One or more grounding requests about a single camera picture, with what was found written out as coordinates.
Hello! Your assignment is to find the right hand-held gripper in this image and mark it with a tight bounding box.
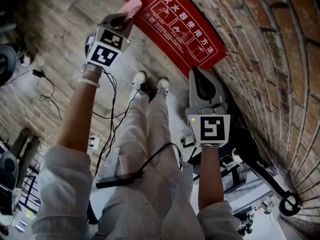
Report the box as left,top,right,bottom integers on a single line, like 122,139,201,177
184,66,232,149

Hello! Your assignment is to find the pink cloth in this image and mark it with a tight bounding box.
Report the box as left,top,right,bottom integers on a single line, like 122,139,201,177
117,0,144,31

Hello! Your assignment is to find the black looped cable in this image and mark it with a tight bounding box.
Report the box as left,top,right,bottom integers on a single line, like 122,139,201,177
92,68,141,177

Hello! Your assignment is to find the person's left forearm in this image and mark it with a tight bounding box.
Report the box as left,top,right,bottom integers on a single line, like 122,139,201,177
57,71,103,155

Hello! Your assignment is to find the grey round seat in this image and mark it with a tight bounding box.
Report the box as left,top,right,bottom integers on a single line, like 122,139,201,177
0,151,20,190

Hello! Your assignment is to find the person's right white shoe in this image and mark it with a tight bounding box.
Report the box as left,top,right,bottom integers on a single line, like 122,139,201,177
156,77,170,96

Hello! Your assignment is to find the light grey shirt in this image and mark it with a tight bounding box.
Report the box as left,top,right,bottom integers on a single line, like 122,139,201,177
31,143,245,240

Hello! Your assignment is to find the white checked box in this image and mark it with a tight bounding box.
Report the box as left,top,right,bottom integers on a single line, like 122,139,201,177
219,176,273,210

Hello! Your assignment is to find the small white camera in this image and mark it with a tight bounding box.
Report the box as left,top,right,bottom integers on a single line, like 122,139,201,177
231,148,244,165

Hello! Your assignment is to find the red fire extinguisher box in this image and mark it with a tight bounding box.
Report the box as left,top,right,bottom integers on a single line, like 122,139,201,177
132,0,229,80

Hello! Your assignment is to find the black round seat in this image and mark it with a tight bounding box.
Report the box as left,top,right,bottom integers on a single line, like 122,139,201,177
0,46,18,87

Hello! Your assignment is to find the black device cable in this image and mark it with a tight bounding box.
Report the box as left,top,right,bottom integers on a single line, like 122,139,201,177
138,142,183,177

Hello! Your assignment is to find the black metal railing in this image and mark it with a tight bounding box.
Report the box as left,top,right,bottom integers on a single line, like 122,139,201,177
19,166,42,210

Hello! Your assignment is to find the black flat device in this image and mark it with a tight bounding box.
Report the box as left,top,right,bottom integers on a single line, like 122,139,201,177
96,171,143,189

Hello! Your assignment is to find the grey wrist strap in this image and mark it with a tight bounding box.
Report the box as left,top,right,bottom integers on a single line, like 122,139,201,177
81,63,103,75

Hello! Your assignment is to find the black power adapter cable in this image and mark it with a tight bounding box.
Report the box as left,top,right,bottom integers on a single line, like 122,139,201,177
0,68,63,120

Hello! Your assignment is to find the person's right forearm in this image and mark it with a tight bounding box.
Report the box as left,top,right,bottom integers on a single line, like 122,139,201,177
198,147,225,211

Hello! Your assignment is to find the white charger block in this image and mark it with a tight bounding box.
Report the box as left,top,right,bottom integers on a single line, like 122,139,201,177
88,135,101,151

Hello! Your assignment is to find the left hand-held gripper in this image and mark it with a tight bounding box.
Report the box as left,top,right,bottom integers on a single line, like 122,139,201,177
84,12,135,68

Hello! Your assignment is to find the white cable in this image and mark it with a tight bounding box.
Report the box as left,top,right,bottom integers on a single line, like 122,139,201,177
44,133,58,145

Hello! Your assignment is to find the white bead bracelet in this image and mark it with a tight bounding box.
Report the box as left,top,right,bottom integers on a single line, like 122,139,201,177
77,77,101,89

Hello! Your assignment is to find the black stand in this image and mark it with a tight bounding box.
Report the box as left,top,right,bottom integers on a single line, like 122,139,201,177
221,168,247,194

